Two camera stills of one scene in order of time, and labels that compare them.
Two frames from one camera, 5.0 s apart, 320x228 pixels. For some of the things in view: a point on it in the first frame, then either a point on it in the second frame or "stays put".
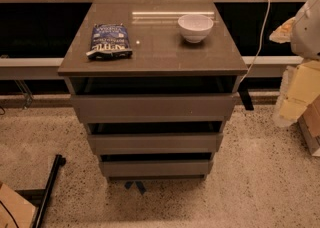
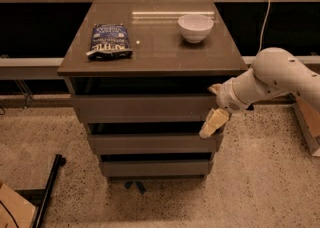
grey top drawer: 150,108 stays put
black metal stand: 40,196 stays put
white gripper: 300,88 -> 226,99
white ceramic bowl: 195,27 stays put
